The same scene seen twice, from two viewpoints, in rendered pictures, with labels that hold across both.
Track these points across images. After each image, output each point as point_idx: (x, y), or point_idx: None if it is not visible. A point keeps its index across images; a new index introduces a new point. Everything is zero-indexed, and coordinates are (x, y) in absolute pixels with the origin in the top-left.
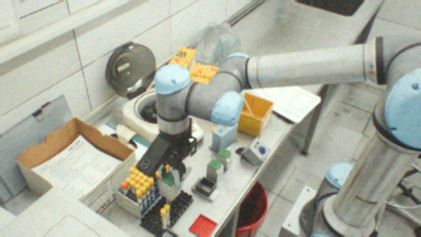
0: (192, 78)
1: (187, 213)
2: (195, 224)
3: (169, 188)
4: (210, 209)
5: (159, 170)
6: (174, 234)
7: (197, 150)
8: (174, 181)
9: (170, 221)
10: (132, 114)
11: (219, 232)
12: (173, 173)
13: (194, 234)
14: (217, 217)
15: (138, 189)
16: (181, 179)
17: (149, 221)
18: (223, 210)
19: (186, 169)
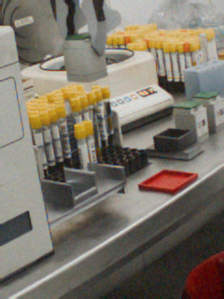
0: (147, 38)
1: (137, 176)
2: (153, 181)
3: (81, 45)
4: (183, 166)
5: (63, 28)
6: (104, 169)
7: (162, 122)
8: (88, 29)
9: None
10: (36, 72)
11: (203, 195)
12: (84, 10)
13: (148, 192)
14: (197, 172)
15: (35, 114)
16: (98, 10)
17: (60, 178)
18: (208, 164)
19: (109, 11)
